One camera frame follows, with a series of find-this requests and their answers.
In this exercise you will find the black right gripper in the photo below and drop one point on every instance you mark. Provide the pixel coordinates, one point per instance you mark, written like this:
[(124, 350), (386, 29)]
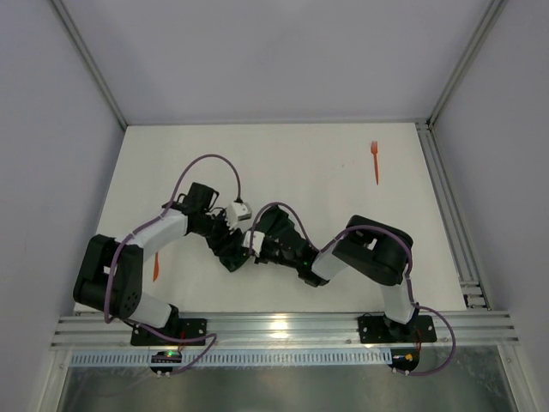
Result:
[(269, 232)]

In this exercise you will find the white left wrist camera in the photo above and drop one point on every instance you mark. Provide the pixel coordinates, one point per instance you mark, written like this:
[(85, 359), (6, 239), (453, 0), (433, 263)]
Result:
[(237, 212)]

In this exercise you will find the green cloth napkin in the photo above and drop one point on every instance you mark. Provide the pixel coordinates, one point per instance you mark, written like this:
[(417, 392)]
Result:
[(274, 222)]

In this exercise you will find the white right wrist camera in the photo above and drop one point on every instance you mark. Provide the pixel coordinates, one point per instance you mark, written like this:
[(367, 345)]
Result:
[(252, 242)]

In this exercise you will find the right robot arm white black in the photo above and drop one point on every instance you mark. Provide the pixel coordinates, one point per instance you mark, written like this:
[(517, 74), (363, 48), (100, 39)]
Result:
[(377, 251)]

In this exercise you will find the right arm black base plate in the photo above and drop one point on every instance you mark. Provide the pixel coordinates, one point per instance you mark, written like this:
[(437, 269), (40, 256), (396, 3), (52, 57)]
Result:
[(379, 329)]

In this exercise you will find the black controller board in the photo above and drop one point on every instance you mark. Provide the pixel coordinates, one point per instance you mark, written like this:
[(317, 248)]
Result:
[(403, 361), (165, 362)]

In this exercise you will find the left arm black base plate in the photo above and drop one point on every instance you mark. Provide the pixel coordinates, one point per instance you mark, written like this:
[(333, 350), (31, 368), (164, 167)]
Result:
[(182, 328)]

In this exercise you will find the orange plastic fork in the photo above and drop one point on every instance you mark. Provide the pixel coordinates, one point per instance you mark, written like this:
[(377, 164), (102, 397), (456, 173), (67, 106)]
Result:
[(374, 152)]

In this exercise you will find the right black controller board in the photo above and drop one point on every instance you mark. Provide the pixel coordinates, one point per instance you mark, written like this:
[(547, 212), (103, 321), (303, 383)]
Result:
[(403, 361)]

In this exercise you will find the aluminium frame post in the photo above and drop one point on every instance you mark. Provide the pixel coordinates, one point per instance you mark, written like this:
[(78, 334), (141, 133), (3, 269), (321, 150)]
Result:
[(475, 43), (70, 27)]

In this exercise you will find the left black controller board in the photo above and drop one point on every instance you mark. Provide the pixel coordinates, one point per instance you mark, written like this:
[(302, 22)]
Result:
[(165, 362)]

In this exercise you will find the slotted grey cable duct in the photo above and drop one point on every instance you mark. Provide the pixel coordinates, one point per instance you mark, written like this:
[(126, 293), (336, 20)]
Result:
[(296, 357)]

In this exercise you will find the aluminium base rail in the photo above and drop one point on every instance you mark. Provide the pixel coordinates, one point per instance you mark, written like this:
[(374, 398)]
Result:
[(281, 330)]

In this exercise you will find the aluminium frame rail right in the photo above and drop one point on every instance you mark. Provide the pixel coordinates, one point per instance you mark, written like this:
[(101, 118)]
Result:
[(467, 267)]

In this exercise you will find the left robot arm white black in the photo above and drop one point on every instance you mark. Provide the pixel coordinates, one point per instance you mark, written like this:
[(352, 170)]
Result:
[(111, 273)]

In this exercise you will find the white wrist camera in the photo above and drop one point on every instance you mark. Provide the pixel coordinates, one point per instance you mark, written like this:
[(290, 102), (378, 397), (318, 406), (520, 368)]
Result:
[(237, 212), (252, 242)]

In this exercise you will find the aluminium frame post right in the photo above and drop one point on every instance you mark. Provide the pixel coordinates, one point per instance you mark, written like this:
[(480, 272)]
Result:
[(475, 43)]

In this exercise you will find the aluminium frame post left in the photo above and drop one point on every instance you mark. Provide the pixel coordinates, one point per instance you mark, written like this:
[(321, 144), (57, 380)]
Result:
[(70, 27)]

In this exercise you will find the orange plastic knife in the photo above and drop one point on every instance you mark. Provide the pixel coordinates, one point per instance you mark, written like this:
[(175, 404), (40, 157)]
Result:
[(156, 272)]

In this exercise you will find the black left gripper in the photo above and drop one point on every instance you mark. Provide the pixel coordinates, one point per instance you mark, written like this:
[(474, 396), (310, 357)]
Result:
[(224, 247)]

